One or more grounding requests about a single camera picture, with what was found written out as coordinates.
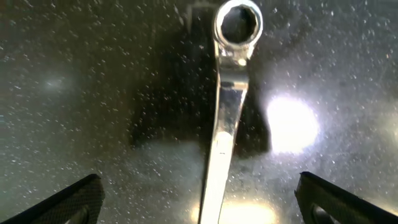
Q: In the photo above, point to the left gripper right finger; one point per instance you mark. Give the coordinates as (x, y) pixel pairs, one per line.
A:
(317, 193)

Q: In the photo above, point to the wrench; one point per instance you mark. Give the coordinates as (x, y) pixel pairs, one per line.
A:
(230, 102)

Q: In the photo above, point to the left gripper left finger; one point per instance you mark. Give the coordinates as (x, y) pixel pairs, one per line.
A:
(84, 196)

